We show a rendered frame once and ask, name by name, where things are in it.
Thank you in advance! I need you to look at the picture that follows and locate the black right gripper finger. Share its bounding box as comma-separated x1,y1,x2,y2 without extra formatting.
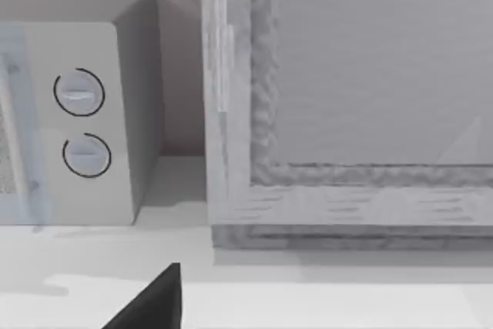
100,262,183,329

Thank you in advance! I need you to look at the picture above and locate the pale grey microwave knob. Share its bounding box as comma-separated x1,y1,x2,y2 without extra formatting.
52,67,106,117
62,133,112,179

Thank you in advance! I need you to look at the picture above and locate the pale microwave oven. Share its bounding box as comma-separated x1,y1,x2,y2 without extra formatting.
0,0,163,227

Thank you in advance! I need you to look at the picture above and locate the pale blue microwave door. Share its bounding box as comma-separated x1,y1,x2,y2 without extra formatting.
0,23,53,226

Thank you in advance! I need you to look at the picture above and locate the grey wooden open cabinet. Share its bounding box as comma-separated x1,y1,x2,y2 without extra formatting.
199,0,493,250

